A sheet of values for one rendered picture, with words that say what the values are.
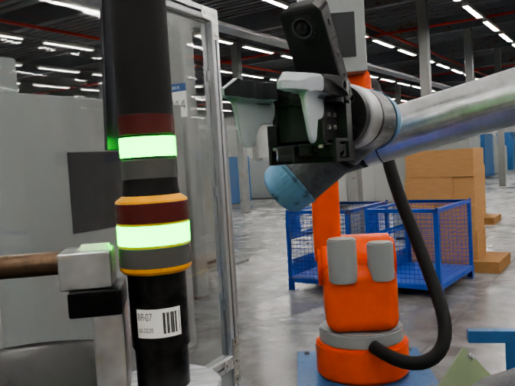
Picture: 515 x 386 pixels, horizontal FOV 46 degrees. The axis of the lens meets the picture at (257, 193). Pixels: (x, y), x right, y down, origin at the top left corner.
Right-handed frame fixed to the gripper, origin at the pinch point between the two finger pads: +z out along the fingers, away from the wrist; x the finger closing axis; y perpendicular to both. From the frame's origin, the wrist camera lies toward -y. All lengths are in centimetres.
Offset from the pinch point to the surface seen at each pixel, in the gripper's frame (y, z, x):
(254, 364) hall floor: 165, -362, 200
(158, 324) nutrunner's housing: 15.8, 17.1, -1.3
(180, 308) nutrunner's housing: 15.1, 15.9, -2.1
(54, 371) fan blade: 22.6, 10.3, 14.7
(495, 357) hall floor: 164, -432, 30
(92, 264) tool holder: 12.1, 18.9, 1.7
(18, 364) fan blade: 21.9, 11.8, 17.0
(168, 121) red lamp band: 4.1, 15.7, -2.0
